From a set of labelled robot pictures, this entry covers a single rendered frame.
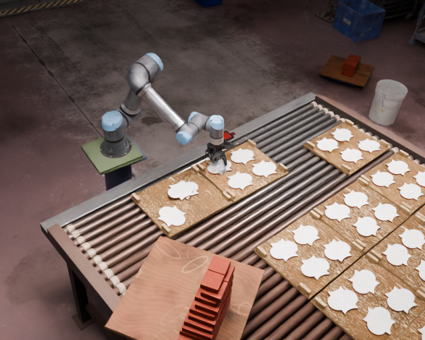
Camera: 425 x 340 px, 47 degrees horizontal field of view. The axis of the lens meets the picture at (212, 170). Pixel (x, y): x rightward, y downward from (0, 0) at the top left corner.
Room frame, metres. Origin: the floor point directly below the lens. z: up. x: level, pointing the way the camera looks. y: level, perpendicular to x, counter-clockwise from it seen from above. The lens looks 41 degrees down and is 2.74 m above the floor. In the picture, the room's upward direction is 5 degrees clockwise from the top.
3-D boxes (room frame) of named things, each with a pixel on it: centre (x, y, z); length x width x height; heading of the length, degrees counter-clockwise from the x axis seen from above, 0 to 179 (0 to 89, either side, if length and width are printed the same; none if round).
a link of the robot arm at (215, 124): (2.07, 0.00, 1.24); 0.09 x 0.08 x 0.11; 62
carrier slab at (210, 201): (1.82, 0.15, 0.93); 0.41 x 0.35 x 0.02; 133
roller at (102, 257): (2.06, -0.17, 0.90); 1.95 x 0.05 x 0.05; 134
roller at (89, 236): (2.16, -0.06, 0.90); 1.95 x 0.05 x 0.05; 134
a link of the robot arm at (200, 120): (2.10, 0.09, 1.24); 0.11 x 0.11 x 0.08; 63
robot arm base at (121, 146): (2.24, 0.59, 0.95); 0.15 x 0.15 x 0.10
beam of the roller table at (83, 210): (2.29, 0.06, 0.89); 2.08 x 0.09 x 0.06; 134
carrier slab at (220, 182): (2.10, -0.17, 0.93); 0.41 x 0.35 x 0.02; 132
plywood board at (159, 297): (1.16, 0.05, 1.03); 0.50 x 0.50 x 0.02; 73
